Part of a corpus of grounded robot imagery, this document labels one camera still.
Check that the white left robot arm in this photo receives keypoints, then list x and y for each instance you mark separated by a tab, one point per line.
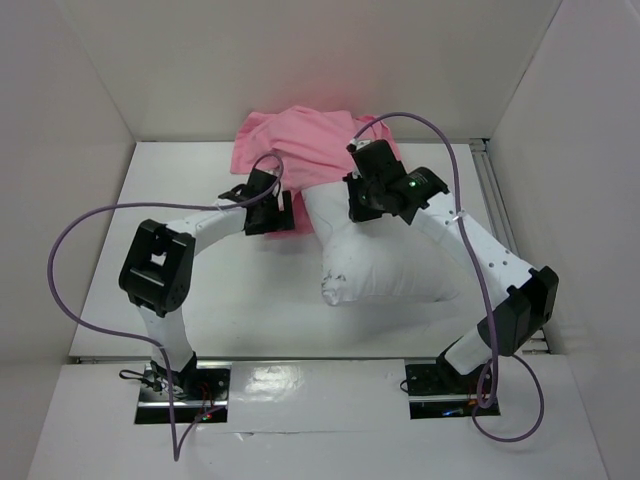
157	271

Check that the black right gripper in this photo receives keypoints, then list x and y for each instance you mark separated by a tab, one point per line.
353	198

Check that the pink satin pillowcase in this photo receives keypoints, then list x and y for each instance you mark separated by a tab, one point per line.
311	143

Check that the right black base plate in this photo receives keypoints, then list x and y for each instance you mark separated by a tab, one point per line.
435	392

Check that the white pillow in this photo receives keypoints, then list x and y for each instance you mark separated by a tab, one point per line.
382	261

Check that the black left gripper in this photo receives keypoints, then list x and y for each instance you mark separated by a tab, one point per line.
281	220

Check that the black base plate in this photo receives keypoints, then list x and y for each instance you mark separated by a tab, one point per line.
435	392
207	396

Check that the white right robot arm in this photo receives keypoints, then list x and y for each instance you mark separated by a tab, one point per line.
431	209

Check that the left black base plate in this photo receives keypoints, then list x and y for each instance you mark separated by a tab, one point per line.
207	396

